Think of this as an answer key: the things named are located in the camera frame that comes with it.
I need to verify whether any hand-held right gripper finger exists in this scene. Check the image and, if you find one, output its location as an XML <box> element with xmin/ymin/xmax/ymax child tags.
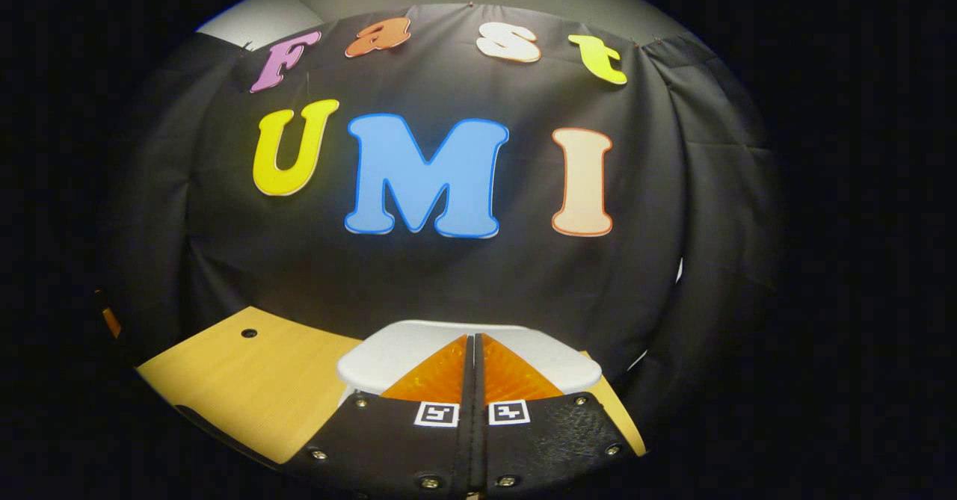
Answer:
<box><xmin>473</xmin><ymin>333</ymin><xmax>636</xmax><ymax>497</ymax></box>
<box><xmin>288</xmin><ymin>334</ymin><xmax>473</xmax><ymax>497</ymax></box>

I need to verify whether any white desktop garbage bin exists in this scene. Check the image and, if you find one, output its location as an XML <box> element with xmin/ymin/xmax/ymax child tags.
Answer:
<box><xmin>336</xmin><ymin>319</ymin><xmax>603</xmax><ymax>410</ymax></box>

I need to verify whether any wooden desktop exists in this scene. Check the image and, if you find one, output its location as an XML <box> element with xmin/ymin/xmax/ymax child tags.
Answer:
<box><xmin>137</xmin><ymin>306</ymin><xmax>647</xmax><ymax>465</ymax></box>

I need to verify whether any black backdrop cloth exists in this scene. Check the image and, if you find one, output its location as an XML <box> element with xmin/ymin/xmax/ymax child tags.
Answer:
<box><xmin>101</xmin><ymin>3</ymin><xmax>782</xmax><ymax>441</ymax></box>

